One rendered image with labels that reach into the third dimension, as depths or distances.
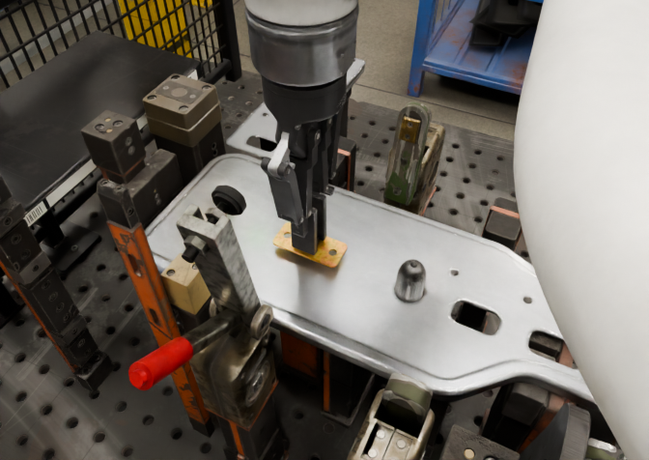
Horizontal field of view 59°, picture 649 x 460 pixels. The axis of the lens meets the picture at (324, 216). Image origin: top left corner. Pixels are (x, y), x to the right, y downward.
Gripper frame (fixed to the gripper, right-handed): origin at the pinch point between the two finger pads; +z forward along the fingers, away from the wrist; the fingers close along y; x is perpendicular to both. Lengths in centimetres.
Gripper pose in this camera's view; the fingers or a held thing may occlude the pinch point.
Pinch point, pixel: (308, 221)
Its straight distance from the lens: 63.9
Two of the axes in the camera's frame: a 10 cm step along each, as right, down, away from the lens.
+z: 0.0, 6.8, 7.3
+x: -8.9, -3.3, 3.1
